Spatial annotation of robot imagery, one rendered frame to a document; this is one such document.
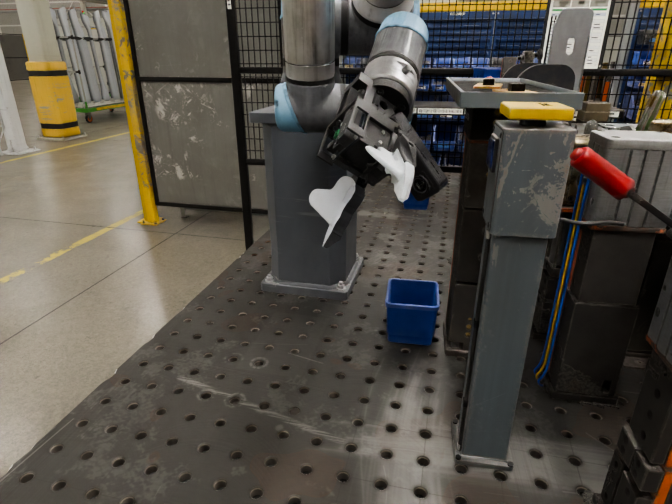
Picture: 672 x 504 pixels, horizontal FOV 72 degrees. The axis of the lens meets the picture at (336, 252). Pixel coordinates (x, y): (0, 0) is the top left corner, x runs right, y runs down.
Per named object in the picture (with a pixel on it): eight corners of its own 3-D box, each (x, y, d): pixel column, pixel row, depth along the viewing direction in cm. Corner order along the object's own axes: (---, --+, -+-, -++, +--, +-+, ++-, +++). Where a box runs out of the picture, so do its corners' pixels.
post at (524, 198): (513, 472, 61) (582, 131, 44) (454, 464, 62) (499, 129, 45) (504, 429, 68) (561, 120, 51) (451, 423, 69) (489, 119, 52)
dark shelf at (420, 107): (624, 119, 160) (626, 110, 159) (364, 113, 174) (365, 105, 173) (601, 111, 180) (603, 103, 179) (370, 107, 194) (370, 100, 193)
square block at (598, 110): (589, 208, 165) (612, 103, 151) (565, 207, 167) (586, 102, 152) (582, 202, 173) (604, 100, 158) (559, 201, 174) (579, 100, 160)
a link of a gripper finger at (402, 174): (362, 178, 45) (349, 148, 53) (409, 208, 47) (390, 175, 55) (382, 152, 44) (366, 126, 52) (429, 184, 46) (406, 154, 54)
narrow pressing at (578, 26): (573, 120, 158) (595, 7, 144) (538, 119, 159) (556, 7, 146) (573, 120, 158) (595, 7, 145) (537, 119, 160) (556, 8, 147)
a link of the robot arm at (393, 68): (394, 110, 68) (432, 76, 61) (388, 132, 66) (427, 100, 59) (353, 80, 65) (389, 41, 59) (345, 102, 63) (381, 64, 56)
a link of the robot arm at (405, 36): (425, 61, 72) (436, 9, 65) (413, 110, 67) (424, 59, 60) (376, 53, 73) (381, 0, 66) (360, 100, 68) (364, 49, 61)
